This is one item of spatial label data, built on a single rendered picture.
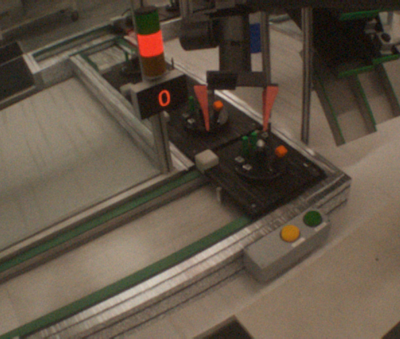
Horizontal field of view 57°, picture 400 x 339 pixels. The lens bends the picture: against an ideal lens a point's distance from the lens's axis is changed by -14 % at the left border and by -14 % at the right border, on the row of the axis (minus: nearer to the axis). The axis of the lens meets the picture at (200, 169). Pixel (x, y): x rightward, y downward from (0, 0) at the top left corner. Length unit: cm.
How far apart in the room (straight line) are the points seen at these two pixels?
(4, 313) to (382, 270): 92
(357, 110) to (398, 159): 26
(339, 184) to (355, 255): 19
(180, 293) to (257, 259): 18
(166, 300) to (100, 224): 27
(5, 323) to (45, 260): 21
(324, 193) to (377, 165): 33
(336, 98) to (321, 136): 25
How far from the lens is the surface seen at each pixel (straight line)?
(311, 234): 93
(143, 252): 98
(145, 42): 86
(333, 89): 117
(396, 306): 98
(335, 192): 104
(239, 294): 95
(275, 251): 89
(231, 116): 126
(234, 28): 72
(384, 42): 114
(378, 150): 137
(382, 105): 128
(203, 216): 103
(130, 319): 87
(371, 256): 104
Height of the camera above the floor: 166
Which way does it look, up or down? 40 degrees down
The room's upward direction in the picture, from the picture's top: 7 degrees counter-clockwise
